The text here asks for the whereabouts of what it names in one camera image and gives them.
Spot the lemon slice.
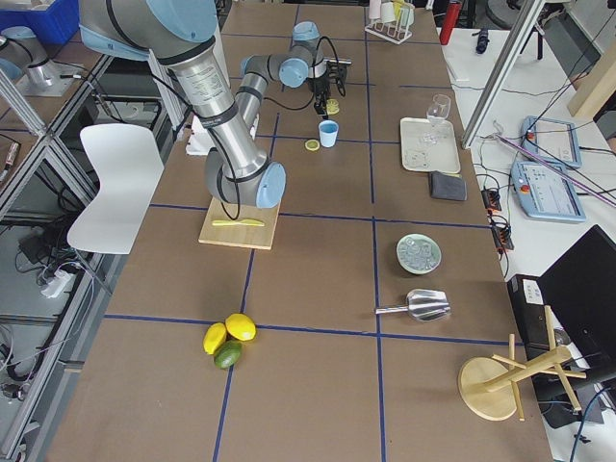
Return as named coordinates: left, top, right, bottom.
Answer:
left=326, top=98, right=340, bottom=116
left=304, top=140, right=321, bottom=151

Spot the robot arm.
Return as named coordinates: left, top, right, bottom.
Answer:
left=1, top=26, right=59, bottom=90
left=79, top=0, right=326, bottom=209

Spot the blue teach pendant near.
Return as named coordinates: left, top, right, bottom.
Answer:
left=510, top=161, right=586, bottom=222

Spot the blue teach pendant far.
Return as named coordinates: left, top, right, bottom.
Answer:
left=521, top=115, right=582, bottom=168

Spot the white wire cup rack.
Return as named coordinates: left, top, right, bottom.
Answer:
left=364, top=0, right=415, bottom=44

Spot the wooden mug tree stand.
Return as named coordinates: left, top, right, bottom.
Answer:
left=457, top=305, right=586, bottom=422

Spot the red cylinder bottle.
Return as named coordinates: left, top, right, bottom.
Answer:
left=439, top=0, right=461, bottom=45

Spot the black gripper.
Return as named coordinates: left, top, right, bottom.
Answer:
left=310, top=75, right=331, bottom=119

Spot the dark grey folded cloth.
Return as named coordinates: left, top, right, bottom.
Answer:
left=428, top=171, right=468, bottom=201

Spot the wooden cutting board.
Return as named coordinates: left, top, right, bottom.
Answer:
left=198, top=198, right=280, bottom=250

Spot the green lime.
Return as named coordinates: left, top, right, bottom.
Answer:
left=214, top=341, right=243, bottom=370

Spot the whole yellow lemon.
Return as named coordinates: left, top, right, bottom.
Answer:
left=224, top=313, right=257, bottom=342

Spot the cream bear tray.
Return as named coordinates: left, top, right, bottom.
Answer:
left=399, top=117, right=461, bottom=174

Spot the clear wine glass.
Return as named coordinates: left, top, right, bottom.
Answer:
left=426, top=94, right=451, bottom=128

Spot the black computer monitor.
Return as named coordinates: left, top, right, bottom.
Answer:
left=538, top=225, right=615, bottom=387

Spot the lemon slice on table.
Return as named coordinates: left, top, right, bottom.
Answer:
left=304, top=140, right=321, bottom=151

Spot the white chair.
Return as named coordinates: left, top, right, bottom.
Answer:
left=67, top=123, right=164, bottom=255

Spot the stainless steel muddler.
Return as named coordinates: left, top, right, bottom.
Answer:
left=323, top=57, right=352, bottom=65

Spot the green bowl of ice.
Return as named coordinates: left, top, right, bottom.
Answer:
left=396, top=234, right=442, bottom=275

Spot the metal ice scoop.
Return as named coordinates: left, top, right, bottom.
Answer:
left=374, top=289, right=451, bottom=322

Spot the yellow plastic knife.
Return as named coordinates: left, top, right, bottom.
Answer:
left=211, top=218, right=265, bottom=227

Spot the blue teach pendant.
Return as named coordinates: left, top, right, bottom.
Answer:
left=510, top=161, right=586, bottom=222
left=521, top=115, right=582, bottom=168

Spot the light blue cup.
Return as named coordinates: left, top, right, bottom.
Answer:
left=319, top=119, right=339, bottom=148

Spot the aluminium frame post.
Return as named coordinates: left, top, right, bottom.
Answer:
left=461, top=0, right=546, bottom=149

